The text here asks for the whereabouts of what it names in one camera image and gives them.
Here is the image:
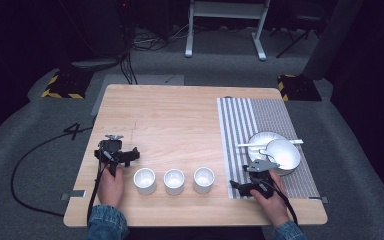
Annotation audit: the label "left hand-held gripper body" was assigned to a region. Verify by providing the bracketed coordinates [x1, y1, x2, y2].
[98, 134, 124, 178]

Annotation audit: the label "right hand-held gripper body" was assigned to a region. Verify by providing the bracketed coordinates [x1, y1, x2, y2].
[242, 158, 280, 198]

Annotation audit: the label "person's right hand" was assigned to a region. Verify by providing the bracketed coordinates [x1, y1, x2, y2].
[248, 169, 291, 229]

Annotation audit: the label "person's left hand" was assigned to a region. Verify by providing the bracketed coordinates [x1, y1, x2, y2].
[96, 162, 125, 210]

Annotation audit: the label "white spoon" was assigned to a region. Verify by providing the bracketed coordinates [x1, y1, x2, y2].
[258, 148, 283, 161]

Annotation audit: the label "white cup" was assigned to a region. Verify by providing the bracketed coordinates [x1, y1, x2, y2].
[163, 168, 186, 197]
[193, 166, 216, 195]
[133, 167, 157, 196]

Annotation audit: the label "white chopsticks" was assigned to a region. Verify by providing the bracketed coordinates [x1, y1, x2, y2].
[237, 138, 305, 149]

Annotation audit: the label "white bowl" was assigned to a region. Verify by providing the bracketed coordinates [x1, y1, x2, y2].
[264, 138, 302, 177]

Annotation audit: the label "white plate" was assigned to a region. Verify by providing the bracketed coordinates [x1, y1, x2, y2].
[247, 131, 295, 168]

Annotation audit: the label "grey tape piece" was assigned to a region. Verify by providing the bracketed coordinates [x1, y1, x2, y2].
[60, 189, 87, 202]
[307, 195, 330, 205]

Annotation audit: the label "striped grey placemat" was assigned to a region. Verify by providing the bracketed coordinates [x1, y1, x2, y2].
[216, 96, 322, 200]

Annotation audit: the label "yellow-black striped base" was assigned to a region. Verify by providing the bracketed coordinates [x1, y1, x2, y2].
[276, 73, 323, 103]
[40, 70, 93, 100]

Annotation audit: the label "grey round stand base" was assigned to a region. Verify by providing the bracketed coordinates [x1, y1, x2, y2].
[70, 57, 122, 72]

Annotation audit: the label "black tripod stand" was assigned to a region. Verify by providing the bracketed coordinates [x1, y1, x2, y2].
[269, 9, 328, 60]

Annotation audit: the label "grey slanted pillar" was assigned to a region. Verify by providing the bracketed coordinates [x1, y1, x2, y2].
[301, 0, 365, 81]

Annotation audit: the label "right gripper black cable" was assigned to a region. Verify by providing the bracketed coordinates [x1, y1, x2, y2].
[259, 179, 300, 226]

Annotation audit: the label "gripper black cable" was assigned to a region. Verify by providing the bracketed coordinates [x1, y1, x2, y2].
[86, 151, 115, 228]
[259, 179, 300, 226]

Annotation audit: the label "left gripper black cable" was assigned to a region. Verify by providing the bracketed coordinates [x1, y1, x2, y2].
[86, 151, 115, 228]

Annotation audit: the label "long black floor cable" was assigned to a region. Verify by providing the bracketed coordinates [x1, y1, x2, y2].
[10, 125, 96, 218]

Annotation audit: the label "black cable bundle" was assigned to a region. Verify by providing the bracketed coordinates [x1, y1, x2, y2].
[117, 49, 140, 86]

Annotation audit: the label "white metal stand frame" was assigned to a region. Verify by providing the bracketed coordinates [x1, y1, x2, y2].
[184, 0, 272, 62]

